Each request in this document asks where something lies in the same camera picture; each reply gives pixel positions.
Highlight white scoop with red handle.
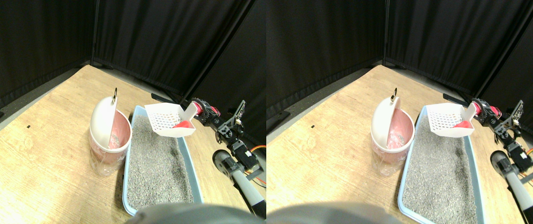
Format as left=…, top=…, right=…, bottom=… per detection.
left=427, top=101, right=500, bottom=138
left=144, top=100, right=221, bottom=138

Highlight blue litter tray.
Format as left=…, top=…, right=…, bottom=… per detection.
left=397, top=104, right=485, bottom=224
left=122, top=105, right=204, bottom=217

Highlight white bin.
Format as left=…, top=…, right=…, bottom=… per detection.
left=89, top=88, right=133, bottom=177
left=371, top=88, right=415, bottom=177

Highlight black bracket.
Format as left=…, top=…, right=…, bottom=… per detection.
left=498, top=99, right=525, bottom=137
left=217, top=99, right=247, bottom=137

